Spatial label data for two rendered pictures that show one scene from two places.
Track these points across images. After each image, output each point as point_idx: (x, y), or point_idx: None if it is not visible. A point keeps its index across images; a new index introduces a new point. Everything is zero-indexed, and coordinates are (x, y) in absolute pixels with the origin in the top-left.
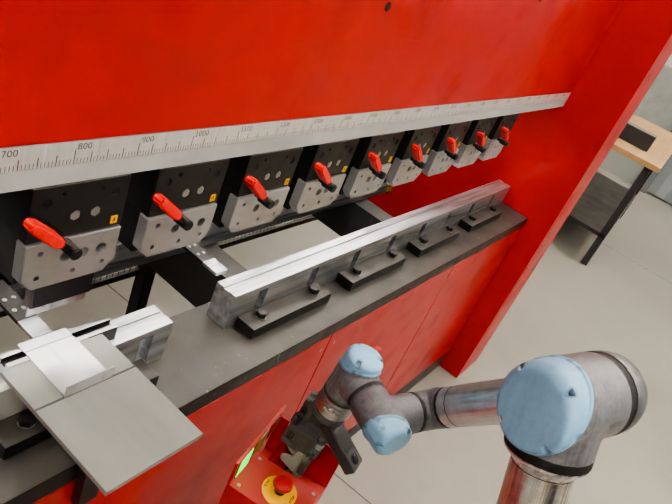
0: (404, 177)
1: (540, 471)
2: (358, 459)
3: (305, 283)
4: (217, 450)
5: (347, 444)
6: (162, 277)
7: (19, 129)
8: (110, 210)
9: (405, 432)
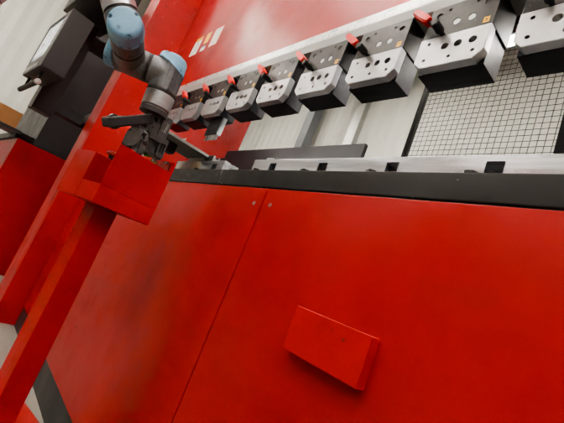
0: (440, 55)
1: None
2: (111, 114)
3: None
4: (167, 253)
5: (125, 115)
6: None
7: (220, 67)
8: (225, 89)
9: None
